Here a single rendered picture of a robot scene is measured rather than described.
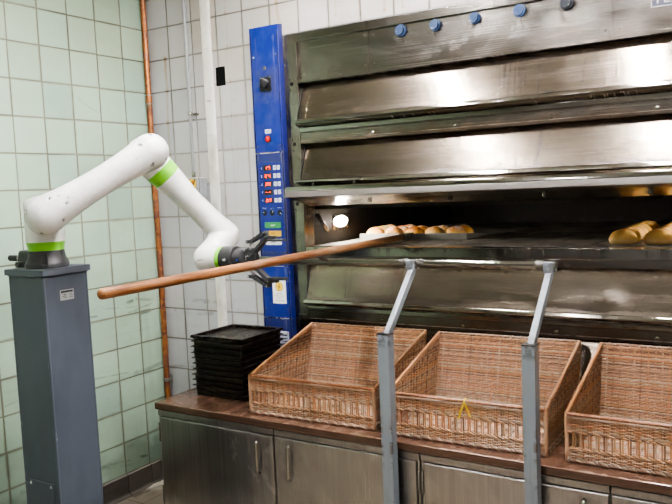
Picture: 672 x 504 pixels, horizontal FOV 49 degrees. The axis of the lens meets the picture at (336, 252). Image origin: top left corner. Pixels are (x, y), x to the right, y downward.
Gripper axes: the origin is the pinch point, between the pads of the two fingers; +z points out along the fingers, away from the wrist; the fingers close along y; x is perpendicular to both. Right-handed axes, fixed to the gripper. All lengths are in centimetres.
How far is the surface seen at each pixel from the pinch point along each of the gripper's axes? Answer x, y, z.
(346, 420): -11, 59, 16
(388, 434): 0, 57, 39
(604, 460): -11, 59, 105
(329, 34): -60, -88, -14
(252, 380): -10, 48, -25
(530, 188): -46, -21, 74
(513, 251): -60, 3, 62
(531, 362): 0, 29, 88
